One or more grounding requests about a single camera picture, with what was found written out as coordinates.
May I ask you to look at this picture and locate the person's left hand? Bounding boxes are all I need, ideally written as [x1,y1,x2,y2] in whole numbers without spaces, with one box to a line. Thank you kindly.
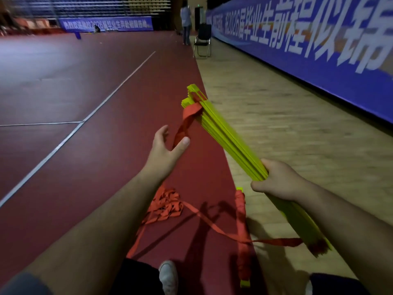
[142,125,191,183]

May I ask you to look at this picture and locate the person's right hand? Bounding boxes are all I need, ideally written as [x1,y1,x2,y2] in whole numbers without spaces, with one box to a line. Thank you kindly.
[251,159,307,202]

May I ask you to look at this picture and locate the person's right forearm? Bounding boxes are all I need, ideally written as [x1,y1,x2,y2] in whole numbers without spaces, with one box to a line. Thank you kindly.
[292,180,393,295]

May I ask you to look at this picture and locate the person's left forearm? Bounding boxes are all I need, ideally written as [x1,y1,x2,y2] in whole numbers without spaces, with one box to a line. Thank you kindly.
[24,171,163,295]

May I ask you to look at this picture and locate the black right trouser leg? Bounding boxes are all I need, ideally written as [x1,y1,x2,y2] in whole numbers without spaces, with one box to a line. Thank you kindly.
[310,272,371,295]

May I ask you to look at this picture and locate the black trouser leg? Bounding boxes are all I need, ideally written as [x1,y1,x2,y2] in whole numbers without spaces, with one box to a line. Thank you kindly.
[310,272,371,295]
[109,258,165,295]

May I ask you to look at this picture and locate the white left shoe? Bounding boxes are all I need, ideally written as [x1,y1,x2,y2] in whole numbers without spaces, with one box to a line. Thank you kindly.
[158,259,180,295]

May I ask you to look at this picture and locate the black left trouser leg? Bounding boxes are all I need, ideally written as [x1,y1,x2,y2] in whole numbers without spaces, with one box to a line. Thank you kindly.
[109,258,165,295]

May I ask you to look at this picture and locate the black folding chair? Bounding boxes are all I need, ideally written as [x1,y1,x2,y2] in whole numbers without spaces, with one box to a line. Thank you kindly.
[192,23,213,59]

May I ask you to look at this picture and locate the blue banner with white print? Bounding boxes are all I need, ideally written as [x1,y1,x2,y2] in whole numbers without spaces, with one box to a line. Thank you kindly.
[58,17,93,33]
[92,16,154,32]

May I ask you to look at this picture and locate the dark retracted bleacher stand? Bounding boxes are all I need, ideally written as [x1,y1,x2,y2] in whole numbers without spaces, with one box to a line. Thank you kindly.
[207,0,239,11]

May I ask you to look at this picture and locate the rows of bleacher seats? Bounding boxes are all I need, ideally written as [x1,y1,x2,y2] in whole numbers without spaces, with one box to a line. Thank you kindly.
[9,0,172,19]

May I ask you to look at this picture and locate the dark left sleeve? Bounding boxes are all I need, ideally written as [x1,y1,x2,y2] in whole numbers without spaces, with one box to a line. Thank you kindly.
[0,271,54,295]

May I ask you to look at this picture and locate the low red barrier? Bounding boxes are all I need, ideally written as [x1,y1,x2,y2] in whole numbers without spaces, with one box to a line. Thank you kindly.
[0,17,66,36]

